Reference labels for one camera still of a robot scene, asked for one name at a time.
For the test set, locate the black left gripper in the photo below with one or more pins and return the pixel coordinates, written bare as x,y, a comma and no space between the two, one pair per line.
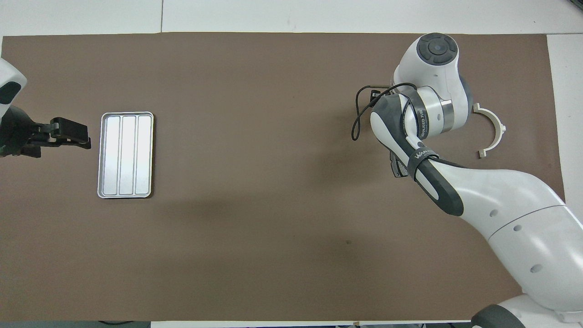
16,132

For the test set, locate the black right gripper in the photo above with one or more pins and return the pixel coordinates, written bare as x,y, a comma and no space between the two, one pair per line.
375,94

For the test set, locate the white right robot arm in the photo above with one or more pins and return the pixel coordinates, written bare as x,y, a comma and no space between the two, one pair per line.
501,196

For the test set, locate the silver metal tray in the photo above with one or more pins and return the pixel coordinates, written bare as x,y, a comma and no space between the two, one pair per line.
125,155

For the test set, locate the dark grey rectangular brake pad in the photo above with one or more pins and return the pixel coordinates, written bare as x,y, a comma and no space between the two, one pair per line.
397,167

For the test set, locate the brown table mat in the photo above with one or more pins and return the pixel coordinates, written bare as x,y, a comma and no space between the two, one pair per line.
273,250

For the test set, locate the white curved plastic bracket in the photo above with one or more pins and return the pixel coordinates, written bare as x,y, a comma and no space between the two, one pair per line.
500,125

